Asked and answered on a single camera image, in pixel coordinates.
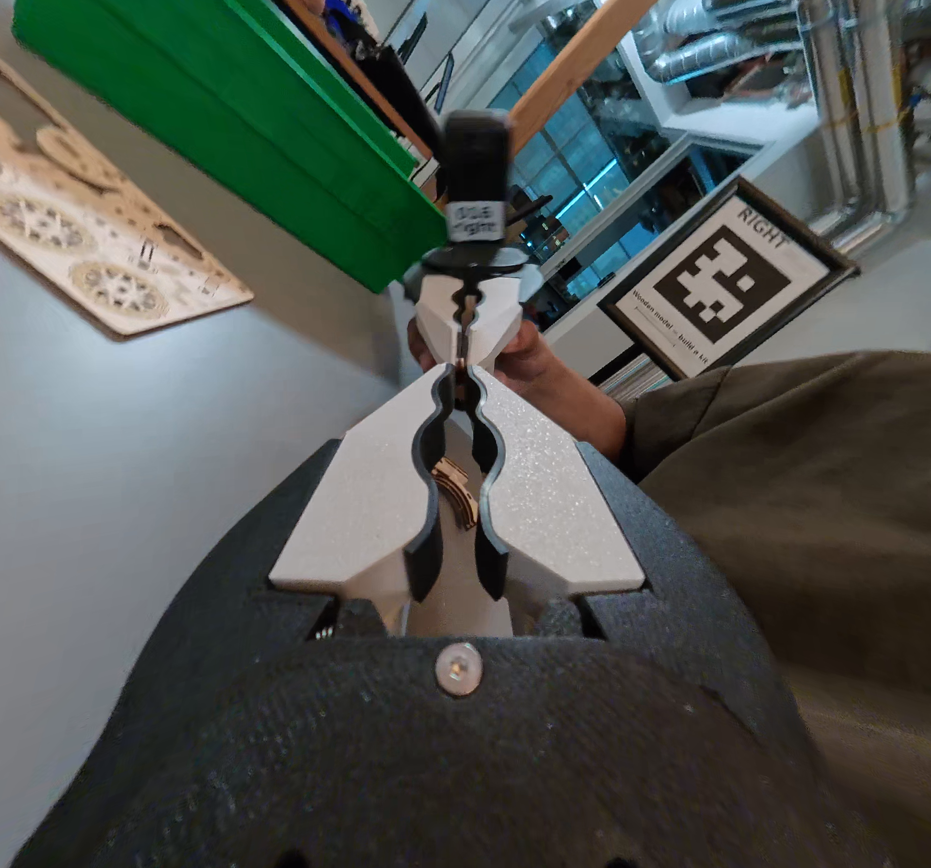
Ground person's right forearm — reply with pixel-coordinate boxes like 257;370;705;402
571;372;630;465

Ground silver insulated pipes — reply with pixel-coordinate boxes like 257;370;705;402
640;0;931;229

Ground wooden model assembly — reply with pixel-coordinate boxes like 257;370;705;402
431;457;480;530

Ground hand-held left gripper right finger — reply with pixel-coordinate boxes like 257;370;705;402
465;365;648;603

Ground framed marker sign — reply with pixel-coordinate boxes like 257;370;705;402
598;177;859;382

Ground person's right hand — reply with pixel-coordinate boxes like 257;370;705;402
406;317;587;416

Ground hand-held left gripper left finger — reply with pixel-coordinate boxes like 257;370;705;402
269;365;457;636

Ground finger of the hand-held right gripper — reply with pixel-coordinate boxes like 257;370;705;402
413;276;468;369
467;277;526;369

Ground olive green shirt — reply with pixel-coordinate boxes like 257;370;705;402
618;350;931;868

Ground wooden parts sheet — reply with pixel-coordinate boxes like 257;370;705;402
0;57;256;339

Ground wooden beam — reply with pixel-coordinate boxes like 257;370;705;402
509;0;721;152

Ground green plastic bin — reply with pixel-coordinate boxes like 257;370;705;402
11;0;448;294

